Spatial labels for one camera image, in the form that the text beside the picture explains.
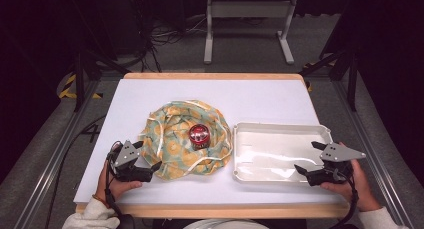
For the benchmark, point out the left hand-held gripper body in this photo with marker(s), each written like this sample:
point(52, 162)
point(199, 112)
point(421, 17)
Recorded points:
point(125, 155)

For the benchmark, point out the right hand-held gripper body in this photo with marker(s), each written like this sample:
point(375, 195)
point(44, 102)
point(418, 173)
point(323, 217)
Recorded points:
point(336, 153)

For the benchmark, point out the yellow green patterned cloth bag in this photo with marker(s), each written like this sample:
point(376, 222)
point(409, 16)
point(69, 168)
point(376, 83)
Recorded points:
point(173, 149)

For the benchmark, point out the white plastic tray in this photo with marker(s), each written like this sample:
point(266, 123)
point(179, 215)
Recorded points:
point(273, 155)

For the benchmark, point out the red round can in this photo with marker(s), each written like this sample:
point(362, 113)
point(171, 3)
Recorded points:
point(199, 135)

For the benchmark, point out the person's left hand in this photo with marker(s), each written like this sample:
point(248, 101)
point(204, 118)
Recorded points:
point(115, 189)

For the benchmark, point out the person's right hand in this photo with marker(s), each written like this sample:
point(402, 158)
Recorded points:
point(361, 192)

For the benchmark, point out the black tripod stand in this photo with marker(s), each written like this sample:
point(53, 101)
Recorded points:
point(350, 72)
point(80, 72)

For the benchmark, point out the yellow black hazard tape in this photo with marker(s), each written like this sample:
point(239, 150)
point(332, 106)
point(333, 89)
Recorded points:
point(68, 87)

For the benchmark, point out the person's white torso clothing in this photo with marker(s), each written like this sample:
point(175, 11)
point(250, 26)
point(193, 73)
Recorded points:
point(225, 224)

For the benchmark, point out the white metal stand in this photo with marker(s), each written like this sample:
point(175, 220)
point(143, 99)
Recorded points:
point(246, 9)

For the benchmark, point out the aluminium floor rail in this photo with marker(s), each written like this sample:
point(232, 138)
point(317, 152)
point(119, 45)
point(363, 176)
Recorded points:
point(373, 155)
point(50, 169)

